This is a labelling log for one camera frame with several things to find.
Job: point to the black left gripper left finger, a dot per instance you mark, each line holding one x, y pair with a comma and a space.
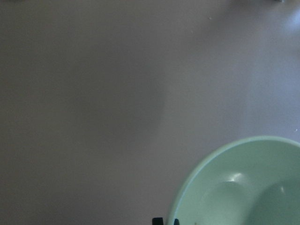
157, 221

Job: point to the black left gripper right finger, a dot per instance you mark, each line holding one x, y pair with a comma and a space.
176, 222

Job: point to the mint green bowl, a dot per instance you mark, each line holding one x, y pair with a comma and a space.
253, 181

